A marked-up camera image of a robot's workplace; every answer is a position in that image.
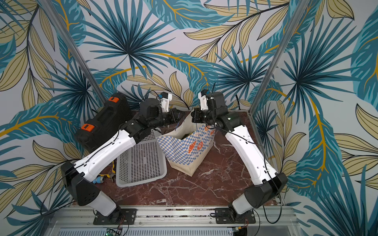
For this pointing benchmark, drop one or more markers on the aluminium front rail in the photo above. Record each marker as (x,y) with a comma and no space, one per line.
(177,221)

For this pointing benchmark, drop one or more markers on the black plastic tool case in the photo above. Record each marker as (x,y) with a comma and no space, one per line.
(96,131)

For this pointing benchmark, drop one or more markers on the left aluminium corner post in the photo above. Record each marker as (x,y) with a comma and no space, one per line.
(68,40)

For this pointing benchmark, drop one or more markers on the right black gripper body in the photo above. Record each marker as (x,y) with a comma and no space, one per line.
(196,115)

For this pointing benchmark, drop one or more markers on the blue handled tool on table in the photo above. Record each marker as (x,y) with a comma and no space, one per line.
(101,178)

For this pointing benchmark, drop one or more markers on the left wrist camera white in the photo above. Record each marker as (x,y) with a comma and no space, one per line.
(165,99)

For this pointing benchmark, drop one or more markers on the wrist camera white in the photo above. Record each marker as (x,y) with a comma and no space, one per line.
(165,99)
(203,99)

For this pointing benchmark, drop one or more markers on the right aluminium corner post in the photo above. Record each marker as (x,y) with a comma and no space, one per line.
(295,20)

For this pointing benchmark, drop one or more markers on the blue checkered paper bag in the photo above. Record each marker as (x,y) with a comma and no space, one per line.
(187,146)

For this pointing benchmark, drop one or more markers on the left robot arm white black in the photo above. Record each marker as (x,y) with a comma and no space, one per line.
(78,177)

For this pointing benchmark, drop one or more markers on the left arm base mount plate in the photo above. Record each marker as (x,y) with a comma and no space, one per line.
(120,216)

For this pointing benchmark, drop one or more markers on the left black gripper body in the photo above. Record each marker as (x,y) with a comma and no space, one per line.
(163,119)

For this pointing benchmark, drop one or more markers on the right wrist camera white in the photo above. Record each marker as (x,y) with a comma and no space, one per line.
(203,99)

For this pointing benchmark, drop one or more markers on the electronics board with cables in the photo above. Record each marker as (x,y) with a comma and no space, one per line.
(116,231)

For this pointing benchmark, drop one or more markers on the aluminium corner post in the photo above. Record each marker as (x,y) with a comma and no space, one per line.
(68,40)
(295,20)

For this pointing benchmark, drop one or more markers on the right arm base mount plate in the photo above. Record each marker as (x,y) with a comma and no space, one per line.
(226,215)

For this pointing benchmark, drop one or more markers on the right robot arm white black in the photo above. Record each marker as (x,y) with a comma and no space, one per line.
(267,182)

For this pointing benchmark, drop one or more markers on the white plastic perforated basket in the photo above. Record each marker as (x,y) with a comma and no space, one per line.
(143,163)

